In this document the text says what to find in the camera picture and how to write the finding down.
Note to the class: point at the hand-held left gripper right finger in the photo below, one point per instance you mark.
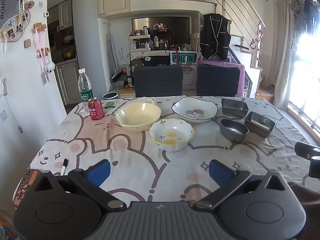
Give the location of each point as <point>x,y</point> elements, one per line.
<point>220,173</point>

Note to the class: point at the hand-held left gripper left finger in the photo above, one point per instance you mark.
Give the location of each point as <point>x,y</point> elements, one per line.
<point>98,172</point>

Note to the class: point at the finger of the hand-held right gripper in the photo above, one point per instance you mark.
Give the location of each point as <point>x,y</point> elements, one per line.
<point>303,150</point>

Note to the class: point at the round steel bowl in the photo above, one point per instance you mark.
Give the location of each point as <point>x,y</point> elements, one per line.
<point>233,130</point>

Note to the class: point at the square steel dish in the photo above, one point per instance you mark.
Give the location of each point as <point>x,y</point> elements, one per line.
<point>260,123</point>
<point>233,105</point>

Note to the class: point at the flower-shaped white bowl yellow rim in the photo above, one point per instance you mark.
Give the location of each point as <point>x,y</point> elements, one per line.
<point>172,135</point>

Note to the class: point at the white floral plate dark rim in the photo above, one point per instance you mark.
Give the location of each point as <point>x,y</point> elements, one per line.
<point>192,110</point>

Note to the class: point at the black marker pen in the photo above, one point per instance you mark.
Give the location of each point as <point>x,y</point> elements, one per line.
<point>64,166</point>

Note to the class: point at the bear printed tablecloth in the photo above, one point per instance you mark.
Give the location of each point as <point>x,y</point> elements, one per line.
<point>140,160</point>

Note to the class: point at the person's brown clothing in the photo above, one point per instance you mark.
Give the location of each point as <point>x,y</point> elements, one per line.
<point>310,200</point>

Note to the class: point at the red drink can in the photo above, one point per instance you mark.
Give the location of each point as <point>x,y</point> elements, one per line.
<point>95,110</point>

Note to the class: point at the small green packet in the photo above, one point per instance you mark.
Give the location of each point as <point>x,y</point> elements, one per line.
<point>110,104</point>

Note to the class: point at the orange printed packet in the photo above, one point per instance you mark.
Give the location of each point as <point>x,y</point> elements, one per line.
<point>25,187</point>

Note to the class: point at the grey trash bin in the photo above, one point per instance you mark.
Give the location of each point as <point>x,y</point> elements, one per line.
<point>110,95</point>

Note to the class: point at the clear plastic water bottle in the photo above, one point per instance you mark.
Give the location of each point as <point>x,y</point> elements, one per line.
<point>85,85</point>

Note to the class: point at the purple chair cover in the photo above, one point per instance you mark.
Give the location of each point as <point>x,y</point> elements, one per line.
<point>242,85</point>

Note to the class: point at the dark grey chair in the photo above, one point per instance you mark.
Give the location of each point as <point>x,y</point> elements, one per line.
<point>217,80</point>
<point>157,80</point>

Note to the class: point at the cream kitchen base cabinet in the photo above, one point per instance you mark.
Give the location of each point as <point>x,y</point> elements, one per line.
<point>67,82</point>

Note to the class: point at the white curtain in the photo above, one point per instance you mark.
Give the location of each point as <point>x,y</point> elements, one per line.
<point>283,55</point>

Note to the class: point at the white plush toy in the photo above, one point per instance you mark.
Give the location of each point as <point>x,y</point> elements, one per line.
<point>50,66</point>

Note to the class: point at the teal sign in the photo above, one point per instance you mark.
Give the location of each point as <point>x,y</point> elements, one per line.
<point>183,58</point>

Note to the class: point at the yellow pot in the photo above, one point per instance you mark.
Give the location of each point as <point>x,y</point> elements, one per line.
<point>68,53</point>

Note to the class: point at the black lettered sign board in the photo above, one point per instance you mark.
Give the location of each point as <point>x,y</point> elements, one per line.
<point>157,60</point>

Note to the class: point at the hanging dark clothes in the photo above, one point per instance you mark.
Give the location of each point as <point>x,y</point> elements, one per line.
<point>302,17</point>

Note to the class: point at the white shelf organizer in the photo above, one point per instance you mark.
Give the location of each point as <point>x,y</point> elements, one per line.
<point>138,42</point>

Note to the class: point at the black vest white trim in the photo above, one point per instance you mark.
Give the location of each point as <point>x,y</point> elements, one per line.
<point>215,37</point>

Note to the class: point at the metal stair railing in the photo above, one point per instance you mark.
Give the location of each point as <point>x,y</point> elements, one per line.
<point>240,10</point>

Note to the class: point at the window guard rail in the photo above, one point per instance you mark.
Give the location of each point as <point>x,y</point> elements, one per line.
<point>305,120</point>

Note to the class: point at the wall hooks with pink ribbons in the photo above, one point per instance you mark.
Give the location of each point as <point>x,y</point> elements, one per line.
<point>41,42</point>

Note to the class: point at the small wooden wall square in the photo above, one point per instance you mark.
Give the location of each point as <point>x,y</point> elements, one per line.
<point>27,43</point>

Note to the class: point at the photo collage wall board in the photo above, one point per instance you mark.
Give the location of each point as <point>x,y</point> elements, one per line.
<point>12,15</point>

